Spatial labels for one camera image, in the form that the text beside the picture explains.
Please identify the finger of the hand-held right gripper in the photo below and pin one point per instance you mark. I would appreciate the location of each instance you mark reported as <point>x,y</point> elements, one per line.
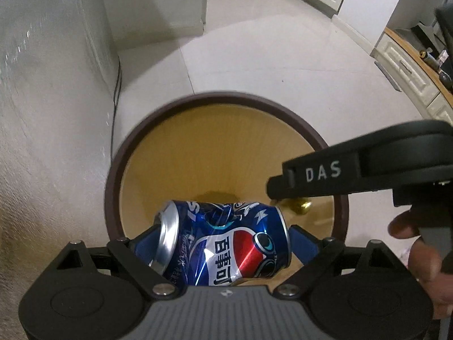
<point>318,192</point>

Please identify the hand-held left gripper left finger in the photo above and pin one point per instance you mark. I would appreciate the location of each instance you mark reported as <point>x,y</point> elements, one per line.
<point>147,246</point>

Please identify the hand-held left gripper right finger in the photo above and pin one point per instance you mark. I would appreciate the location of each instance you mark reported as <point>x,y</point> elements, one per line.
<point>304,244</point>

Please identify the shiny gold object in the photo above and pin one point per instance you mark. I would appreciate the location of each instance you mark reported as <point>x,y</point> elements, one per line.
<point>300,207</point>

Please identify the blue soda can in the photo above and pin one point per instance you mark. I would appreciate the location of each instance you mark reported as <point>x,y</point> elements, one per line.
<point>230,248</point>

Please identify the round brown-rimmed wooden bin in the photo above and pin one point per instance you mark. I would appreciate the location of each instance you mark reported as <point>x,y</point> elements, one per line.
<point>212,148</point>

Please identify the person's right hand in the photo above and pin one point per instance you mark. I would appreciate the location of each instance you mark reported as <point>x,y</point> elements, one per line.
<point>428,272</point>

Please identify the black box device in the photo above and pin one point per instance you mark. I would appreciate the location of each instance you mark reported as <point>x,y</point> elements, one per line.
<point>426,35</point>

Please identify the black curved object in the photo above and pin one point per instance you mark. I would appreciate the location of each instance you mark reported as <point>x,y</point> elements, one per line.
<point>446,35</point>

